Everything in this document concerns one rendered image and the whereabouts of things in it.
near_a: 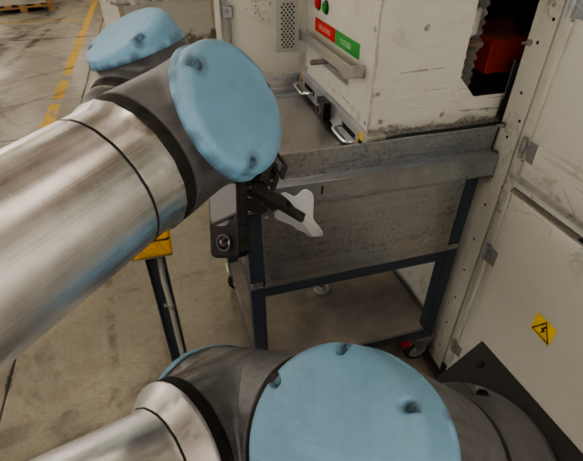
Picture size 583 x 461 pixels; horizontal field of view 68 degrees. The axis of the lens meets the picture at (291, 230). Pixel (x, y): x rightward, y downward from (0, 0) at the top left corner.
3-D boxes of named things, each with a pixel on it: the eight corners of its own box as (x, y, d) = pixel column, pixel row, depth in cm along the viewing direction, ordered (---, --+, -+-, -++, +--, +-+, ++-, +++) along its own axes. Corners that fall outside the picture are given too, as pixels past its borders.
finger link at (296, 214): (310, 209, 60) (255, 180, 57) (307, 219, 59) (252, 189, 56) (294, 219, 64) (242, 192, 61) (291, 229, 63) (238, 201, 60)
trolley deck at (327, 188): (237, 217, 99) (235, 194, 95) (203, 114, 146) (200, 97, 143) (492, 175, 114) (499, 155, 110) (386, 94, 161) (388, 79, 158)
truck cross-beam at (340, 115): (364, 160, 104) (367, 137, 101) (298, 87, 146) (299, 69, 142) (383, 157, 105) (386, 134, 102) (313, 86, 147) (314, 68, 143)
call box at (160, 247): (130, 262, 85) (118, 220, 78) (131, 239, 91) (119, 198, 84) (173, 255, 86) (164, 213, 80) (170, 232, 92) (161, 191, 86)
